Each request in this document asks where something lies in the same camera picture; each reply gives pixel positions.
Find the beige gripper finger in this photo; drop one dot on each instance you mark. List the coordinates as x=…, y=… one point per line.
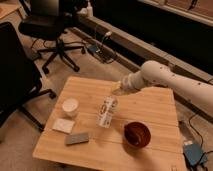
x=117, y=93
x=115, y=86

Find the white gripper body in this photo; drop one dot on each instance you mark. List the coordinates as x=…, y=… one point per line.
x=132, y=82

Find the clear labelled plastic bottle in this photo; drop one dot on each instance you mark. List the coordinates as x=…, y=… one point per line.
x=106, y=112

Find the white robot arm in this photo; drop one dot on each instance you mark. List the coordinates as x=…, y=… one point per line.
x=154, y=73

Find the white spray bottle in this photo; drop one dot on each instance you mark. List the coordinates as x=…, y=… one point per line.
x=89, y=9

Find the wooden table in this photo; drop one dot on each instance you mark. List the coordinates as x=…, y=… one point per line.
x=106, y=149

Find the red bowl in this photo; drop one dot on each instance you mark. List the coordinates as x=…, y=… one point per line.
x=137, y=134

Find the white cup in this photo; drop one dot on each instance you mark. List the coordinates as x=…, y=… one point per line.
x=70, y=107

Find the grey rectangular block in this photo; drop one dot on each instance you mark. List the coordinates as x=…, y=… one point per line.
x=77, y=138

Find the white square sponge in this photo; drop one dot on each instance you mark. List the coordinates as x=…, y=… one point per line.
x=63, y=125

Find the blue box on floor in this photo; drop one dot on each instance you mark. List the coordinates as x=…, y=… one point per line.
x=194, y=154

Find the black office chair rear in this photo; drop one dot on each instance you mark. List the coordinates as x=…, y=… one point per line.
x=47, y=20

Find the black office chair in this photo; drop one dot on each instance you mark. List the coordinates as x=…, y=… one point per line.
x=47, y=20
x=20, y=79

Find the black office chair left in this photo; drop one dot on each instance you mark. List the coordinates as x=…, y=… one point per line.
x=20, y=79

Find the power strip with cables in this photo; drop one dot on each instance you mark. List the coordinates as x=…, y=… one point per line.
x=98, y=52

